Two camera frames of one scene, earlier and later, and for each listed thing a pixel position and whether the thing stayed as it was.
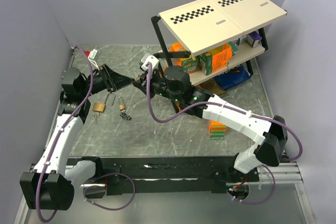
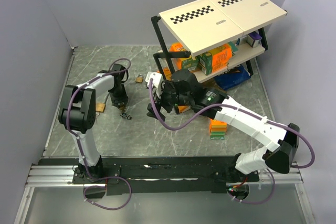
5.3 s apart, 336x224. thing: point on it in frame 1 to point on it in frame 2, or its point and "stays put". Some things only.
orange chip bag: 176,47 stays put
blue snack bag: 233,77 stays put
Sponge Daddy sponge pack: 217,130 stays put
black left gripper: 113,80 to 123,98
